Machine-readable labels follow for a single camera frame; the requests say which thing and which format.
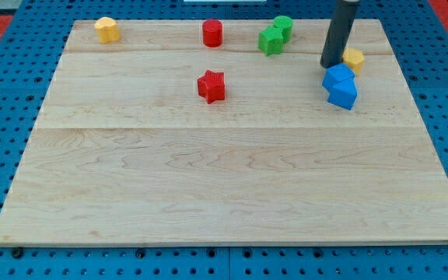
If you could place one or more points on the wooden board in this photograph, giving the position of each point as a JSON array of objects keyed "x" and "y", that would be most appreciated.
[{"x": 125, "y": 153}]

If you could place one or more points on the red star block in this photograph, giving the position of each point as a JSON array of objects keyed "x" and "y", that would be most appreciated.
[{"x": 211, "y": 86}]

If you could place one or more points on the green star block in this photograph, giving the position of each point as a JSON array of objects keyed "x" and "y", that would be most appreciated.
[{"x": 271, "y": 40}]

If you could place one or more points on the red cylinder block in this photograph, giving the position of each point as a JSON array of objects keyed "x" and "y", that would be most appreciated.
[{"x": 212, "y": 30}]

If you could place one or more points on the lower blue cube block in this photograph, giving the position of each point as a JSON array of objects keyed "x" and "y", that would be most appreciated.
[{"x": 343, "y": 94}]

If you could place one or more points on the upper blue block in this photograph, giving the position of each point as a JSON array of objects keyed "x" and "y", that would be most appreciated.
[{"x": 336, "y": 74}]

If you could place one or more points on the green cylinder block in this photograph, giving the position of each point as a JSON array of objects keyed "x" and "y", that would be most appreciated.
[{"x": 285, "y": 23}]

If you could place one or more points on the yellow hexagon block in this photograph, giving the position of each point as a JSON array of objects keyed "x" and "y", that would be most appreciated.
[{"x": 354, "y": 59}]

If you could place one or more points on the yellow heart block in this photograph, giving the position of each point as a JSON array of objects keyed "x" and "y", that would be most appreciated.
[{"x": 107, "y": 30}]

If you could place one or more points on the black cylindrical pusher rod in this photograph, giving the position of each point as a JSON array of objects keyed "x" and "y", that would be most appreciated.
[{"x": 338, "y": 32}]

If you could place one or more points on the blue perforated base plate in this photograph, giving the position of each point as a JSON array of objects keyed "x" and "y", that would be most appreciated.
[{"x": 29, "y": 52}]

